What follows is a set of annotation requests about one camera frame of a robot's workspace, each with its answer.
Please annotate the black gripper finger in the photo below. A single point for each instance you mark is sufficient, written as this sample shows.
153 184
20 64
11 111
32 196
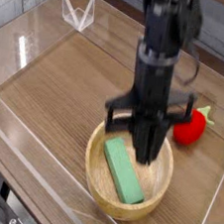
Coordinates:
141 141
159 138

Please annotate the green rectangular block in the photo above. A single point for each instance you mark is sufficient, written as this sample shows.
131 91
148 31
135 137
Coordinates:
123 174

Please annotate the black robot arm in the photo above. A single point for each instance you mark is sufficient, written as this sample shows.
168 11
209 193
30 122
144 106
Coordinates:
171 25

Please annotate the clear acrylic tray wall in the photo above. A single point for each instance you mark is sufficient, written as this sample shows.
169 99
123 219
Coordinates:
58 64

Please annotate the light wooden oval bowl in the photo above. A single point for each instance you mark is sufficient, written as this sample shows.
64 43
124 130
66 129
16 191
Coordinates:
154 177

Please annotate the red plush strawberry toy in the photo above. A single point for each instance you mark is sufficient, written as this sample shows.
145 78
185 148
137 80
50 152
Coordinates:
190 132

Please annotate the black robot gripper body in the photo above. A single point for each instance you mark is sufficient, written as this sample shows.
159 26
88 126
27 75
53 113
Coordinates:
151 98

